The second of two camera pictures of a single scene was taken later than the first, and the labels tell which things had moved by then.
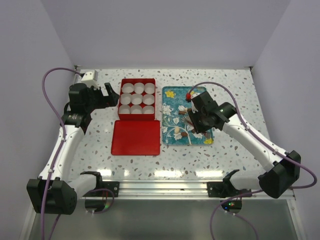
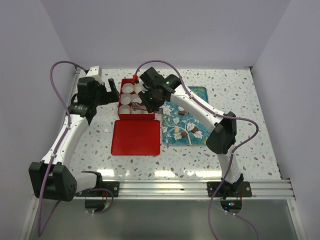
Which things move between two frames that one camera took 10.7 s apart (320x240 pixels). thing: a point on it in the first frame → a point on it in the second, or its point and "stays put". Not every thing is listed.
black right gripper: x=193 y=115 → x=151 y=107
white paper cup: x=139 y=87 stays put
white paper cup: x=125 y=98 stays put
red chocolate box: x=127 y=117 stays put
